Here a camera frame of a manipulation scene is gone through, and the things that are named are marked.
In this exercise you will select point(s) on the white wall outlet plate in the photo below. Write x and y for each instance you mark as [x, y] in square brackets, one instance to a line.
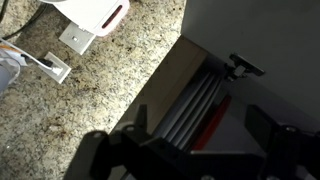
[61, 73]

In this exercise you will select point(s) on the white wall switch plate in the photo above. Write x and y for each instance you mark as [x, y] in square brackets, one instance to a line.
[76, 38]

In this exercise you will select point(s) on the clear water tank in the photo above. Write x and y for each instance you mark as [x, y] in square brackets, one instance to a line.
[8, 73]

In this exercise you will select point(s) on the metal cupboard hinge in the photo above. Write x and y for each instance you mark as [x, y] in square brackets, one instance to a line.
[245, 68]

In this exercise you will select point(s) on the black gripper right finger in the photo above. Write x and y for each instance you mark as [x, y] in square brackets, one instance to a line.
[261, 125]

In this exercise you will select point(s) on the white cutting board pink rim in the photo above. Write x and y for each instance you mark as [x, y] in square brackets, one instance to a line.
[86, 13]

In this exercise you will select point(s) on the open cupboard door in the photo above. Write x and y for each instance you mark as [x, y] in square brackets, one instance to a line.
[250, 30]

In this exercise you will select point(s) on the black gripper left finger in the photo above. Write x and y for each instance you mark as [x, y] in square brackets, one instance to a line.
[141, 116]

